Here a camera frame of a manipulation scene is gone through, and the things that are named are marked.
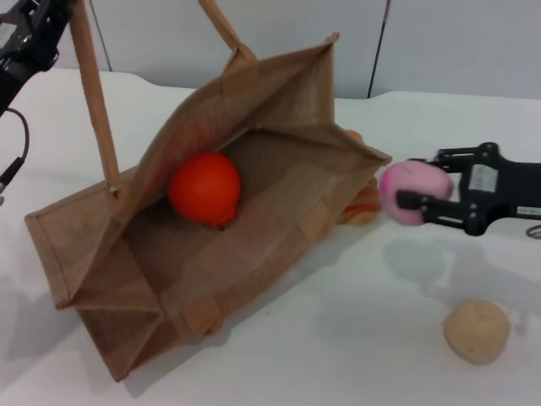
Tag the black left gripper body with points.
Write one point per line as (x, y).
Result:
(10, 76)

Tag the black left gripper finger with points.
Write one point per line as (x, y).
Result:
(53, 29)

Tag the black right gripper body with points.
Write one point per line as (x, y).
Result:
(498, 190)

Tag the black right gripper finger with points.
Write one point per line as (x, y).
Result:
(410, 199)
(460, 151)

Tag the pink toy peach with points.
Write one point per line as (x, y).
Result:
(416, 179)

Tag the brown jute handbag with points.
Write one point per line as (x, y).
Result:
(274, 245)

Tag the orange toy fruit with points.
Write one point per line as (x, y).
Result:
(203, 188)

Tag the orange striped toy bread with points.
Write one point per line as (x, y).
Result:
(359, 209)

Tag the beige round toy bun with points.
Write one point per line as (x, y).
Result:
(477, 332)

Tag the white tablecloth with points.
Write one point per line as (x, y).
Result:
(317, 359)

